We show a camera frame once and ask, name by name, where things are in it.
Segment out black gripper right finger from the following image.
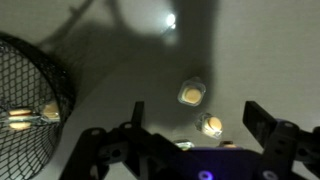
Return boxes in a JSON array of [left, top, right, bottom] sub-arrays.
[[242, 100, 320, 180]]

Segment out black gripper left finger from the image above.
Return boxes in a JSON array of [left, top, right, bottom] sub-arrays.
[[59, 100, 208, 180]]

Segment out hamburger toy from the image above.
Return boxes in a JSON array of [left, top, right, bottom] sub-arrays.
[[218, 140, 238, 149], [195, 112, 224, 139], [40, 101, 62, 123], [173, 139, 196, 152], [6, 107, 34, 132], [177, 77, 207, 107]]

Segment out black wire mesh basket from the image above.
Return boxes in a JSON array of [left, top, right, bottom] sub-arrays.
[[0, 31, 77, 180]]

